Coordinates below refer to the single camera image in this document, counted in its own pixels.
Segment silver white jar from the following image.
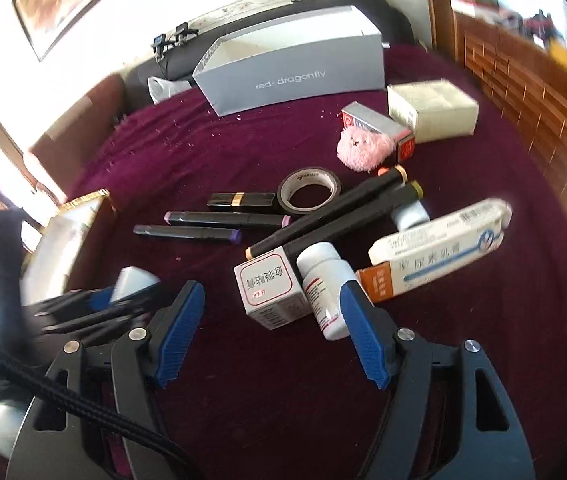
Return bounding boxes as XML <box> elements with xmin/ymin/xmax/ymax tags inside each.
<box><xmin>110</xmin><ymin>266</ymin><xmax>160</xmax><ymax>304</ymax></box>

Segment white pill bottle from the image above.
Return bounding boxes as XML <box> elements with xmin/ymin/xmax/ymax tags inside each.
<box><xmin>297</xmin><ymin>242</ymin><xmax>356</xmax><ymax>341</ymax></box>

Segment white red medicine box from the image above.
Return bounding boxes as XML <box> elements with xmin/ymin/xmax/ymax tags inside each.
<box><xmin>233</xmin><ymin>247</ymin><xmax>312</xmax><ymax>330</ymax></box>

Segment black marker purple caps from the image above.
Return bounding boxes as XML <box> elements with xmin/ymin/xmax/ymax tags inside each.
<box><xmin>132</xmin><ymin>224</ymin><xmax>242</xmax><ymax>244</ymax></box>

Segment black marker pink caps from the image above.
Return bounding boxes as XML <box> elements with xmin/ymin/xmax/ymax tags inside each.
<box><xmin>164</xmin><ymin>211</ymin><xmax>292</xmax><ymax>229</ymax></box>

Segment small bottle orange cap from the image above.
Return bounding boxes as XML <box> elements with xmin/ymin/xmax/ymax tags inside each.
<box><xmin>391</xmin><ymin>200</ymin><xmax>430</xmax><ymax>232</ymax></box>

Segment black marker yellow caps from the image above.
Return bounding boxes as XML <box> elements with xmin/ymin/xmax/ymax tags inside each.
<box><xmin>282</xmin><ymin>180</ymin><xmax>423</xmax><ymax>259</ymax></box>

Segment black marker orange caps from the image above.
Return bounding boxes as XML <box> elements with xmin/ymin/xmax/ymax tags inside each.
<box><xmin>245</xmin><ymin>165</ymin><xmax>408</xmax><ymax>260</ymax></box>

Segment black tape roll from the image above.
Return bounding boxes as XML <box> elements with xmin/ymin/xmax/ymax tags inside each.
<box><xmin>277</xmin><ymin>167</ymin><xmax>342</xmax><ymax>216</ymax></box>

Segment gold-edged white tray box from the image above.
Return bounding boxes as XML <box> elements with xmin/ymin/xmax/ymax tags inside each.
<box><xmin>21</xmin><ymin>188</ymin><xmax>116</xmax><ymax>306</ymax></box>

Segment white orange ointment box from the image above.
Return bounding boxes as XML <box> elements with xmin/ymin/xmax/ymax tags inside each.
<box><xmin>356</xmin><ymin>198</ymin><xmax>512</xmax><ymax>304</ymax></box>

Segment maroon bed cover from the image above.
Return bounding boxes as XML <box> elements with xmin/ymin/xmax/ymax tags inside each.
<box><xmin>0</xmin><ymin>43</ymin><xmax>567</xmax><ymax>480</ymax></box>

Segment pink fluffy pompom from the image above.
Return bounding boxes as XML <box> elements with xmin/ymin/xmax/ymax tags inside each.
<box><xmin>337</xmin><ymin>126</ymin><xmax>396</xmax><ymax>172</ymax></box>

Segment red silver small box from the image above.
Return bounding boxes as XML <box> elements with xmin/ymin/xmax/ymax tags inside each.
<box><xmin>341</xmin><ymin>101</ymin><xmax>416</xmax><ymax>164</ymax></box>

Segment white plastic bag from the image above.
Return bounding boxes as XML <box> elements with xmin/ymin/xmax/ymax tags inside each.
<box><xmin>146</xmin><ymin>76</ymin><xmax>192</xmax><ymax>104</ymax></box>

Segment cream cardboard box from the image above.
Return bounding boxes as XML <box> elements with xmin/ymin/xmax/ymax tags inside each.
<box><xmin>387</xmin><ymin>79</ymin><xmax>479</xmax><ymax>144</ymax></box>

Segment black clip left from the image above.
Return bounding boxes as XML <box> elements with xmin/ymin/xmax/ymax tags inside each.
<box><xmin>152</xmin><ymin>34</ymin><xmax>166</xmax><ymax>62</ymax></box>

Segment black clip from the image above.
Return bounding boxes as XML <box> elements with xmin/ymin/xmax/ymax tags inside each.
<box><xmin>152</xmin><ymin>34</ymin><xmax>166</xmax><ymax>62</ymax></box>
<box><xmin>172</xmin><ymin>22</ymin><xmax>198</xmax><ymax>46</ymax></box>

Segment grey shoe box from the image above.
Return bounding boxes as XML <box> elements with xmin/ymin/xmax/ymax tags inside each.
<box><xmin>193</xmin><ymin>6</ymin><xmax>385</xmax><ymax>117</ymax></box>

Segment black clip right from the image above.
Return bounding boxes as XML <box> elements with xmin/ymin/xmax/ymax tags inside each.
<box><xmin>172</xmin><ymin>22</ymin><xmax>198</xmax><ymax>46</ymax></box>

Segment black sofa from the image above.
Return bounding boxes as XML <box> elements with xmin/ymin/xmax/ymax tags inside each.
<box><xmin>125</xmin><ymin>0</ymin><xmax>416</xmax><ymax>116</ymax></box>

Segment black braided cable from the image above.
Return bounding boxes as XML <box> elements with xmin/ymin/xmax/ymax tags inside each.
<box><xmin>0</xmin><ymin>326</ymin><xmax>204</xmax><ymax>480</ymax></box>

